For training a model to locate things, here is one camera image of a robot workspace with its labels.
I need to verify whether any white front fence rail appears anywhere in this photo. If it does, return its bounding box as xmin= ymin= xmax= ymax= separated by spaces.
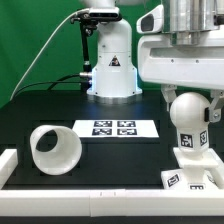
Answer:
xmin=0 ymin=189 xmax=224 ymax=217

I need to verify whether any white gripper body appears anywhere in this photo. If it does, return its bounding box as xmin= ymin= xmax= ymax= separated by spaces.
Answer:
xmin=138 ymin=31 xmax=224 ymax=90

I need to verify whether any white fence rail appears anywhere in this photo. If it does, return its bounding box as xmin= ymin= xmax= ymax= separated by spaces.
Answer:
xmin=0 ymin=149 xmax=18 ymax=190
xmin=0 ymin=189 xmax=224 ymax=217
xmin=209 ymin=149 xmax=224 ymax=190

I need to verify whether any white right fence rail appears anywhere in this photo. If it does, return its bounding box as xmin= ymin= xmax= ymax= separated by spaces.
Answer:
xmin=209 ymin=149 xmax=224 ymax=190

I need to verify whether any white lamp bulb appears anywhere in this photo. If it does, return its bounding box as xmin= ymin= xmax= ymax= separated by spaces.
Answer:
xmin=170 ymin=92 xmax=210 ymax=155

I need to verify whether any white lamp base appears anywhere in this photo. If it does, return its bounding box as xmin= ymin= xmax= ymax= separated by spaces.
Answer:
xmin=161 ymin=147 xmax=221 ymax=191

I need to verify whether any white camera cable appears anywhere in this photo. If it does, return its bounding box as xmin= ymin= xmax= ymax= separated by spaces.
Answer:
xmin=10 ymin=11 xmax=84 ymax=101

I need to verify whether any white lamp shade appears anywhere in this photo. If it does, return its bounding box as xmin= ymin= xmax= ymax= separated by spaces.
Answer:
xmin=30 ymin=125 xmax=82 ymax=175

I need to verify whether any black cable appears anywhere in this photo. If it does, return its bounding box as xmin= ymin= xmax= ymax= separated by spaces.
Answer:
xmin=13 ymin=73 xmax=84 ymax=98

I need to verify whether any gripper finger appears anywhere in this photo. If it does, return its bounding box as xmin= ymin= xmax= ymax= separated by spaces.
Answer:
xmin=205 ymin=90 xmax=224 ymax=122
xmin=161 ymin=84 xmax=177 ymax=109

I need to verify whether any black depth camera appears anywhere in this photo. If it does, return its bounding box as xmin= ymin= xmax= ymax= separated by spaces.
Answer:
xmin=70 ymin=7 xmax=122 ymax=22

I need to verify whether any white marker sheet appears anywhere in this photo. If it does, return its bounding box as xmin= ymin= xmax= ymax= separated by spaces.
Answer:
xmin=72 ymin=120 xmax=159 ymax=138

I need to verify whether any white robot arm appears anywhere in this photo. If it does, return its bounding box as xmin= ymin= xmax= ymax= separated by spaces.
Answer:
xmin=80 ymin=0 xmax=224 ymax=122

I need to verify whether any black camera stand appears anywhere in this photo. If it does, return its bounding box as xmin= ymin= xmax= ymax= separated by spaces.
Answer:
xmin=80 ymin=22 xmax=93 ymax=92

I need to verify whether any white left fence rail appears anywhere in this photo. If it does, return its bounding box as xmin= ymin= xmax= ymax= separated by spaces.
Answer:
xmin=0 ymin=149 xmax=18 ymax=190

